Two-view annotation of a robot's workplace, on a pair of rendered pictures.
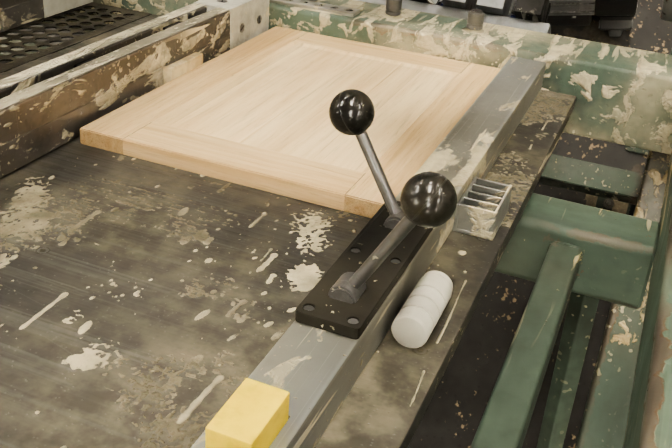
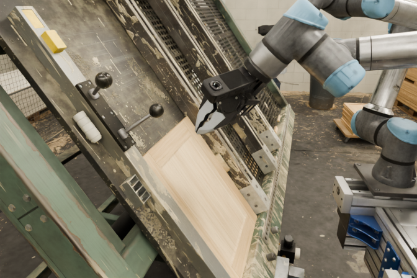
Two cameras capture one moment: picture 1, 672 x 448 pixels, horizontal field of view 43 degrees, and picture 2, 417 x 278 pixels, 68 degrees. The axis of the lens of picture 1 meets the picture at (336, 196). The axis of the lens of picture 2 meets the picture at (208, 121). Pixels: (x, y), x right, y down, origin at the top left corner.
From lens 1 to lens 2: 0.78 m
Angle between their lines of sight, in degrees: 54
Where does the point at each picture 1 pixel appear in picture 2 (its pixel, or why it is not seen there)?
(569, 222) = (133, 253)
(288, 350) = (76, 71)
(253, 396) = (59, 42)
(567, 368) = not seen: outside the picture
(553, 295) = (94, 216)
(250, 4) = (258, 197)
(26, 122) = (183, 96)
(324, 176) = (159, 154)
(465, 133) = (177, 211)
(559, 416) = not seen: outside the picture
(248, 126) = (189, 157)
